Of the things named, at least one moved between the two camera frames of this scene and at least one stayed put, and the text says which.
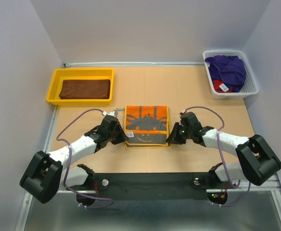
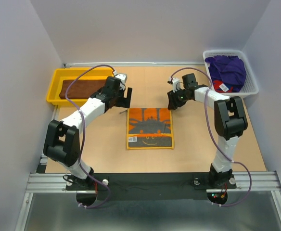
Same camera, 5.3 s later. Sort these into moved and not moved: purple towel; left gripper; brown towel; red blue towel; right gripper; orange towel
Moved: left gripper; right gripper
Not moved: brown towel; red blue towel; purple towel; orange towel
